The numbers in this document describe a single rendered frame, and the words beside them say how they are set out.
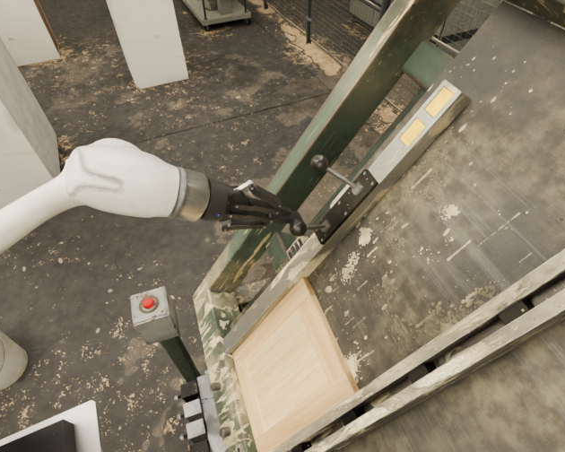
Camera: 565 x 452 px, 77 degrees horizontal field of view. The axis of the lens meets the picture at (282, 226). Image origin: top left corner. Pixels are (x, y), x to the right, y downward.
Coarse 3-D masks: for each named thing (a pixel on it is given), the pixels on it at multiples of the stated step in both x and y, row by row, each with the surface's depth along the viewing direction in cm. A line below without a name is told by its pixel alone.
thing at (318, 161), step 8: (312, 160) 74; (320, 160) 73; (312, 168) 74; (320, 168) 73; (328, 168) 75; (336, 176) 76; (352, 184) 76; (360, 184) 76; (352, 192) 77; (360, 192) 77
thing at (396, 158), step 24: (432, 96) 67; (456, 96) 63; (432, 120) 67; (384, 168) 74; (408, 168) 74; (384, 192) 77; (360, 216) 81; (312, 240) 88; (336, 240) 85; (288, 264) 94; (312, 264) 89; (288, 288) 94; (264, 312) 100; (240, 336) 107
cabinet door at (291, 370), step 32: (288, 320) 94; (320, 320) 85; (256, 352) 103; (288, 352) 93; (320, 352) 83; (256, 384) 101; (288, 384) 91; (320, 384) 82; (352, 384) 75; (256, 416) 98; (288, 416) 89; (256, 448) 96
